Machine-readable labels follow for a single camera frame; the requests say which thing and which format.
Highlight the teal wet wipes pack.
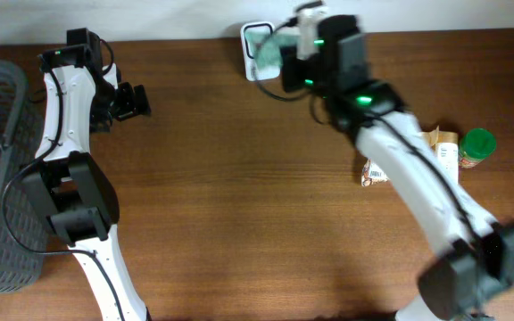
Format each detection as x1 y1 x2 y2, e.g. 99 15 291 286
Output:
245 29 298 70

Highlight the beige paper bag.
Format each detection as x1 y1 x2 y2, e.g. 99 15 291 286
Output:
361 127 440 187

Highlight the white cream tube gold cap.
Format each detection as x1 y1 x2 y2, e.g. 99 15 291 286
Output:
434 131 459 183

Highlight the green lidded jar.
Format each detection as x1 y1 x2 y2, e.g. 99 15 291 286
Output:
459 128 497 169

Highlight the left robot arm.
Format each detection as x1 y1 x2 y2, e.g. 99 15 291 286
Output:
20 28 151 320

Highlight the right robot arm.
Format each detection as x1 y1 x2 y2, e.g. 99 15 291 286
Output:
281 14 514 320

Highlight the white barcode scanner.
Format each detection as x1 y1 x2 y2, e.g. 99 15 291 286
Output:
240 21 281 82

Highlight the grey plastic mesh basket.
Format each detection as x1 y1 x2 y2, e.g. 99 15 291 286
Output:
0 60 48 293

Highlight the right black camera cable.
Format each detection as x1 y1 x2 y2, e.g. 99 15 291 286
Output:
250 17 329 126

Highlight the black camera cable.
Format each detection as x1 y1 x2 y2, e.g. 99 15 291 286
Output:
0 66 127 321
250 17 329 126

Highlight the left black camera cable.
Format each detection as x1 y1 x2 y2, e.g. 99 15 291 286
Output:
0 66 127 321

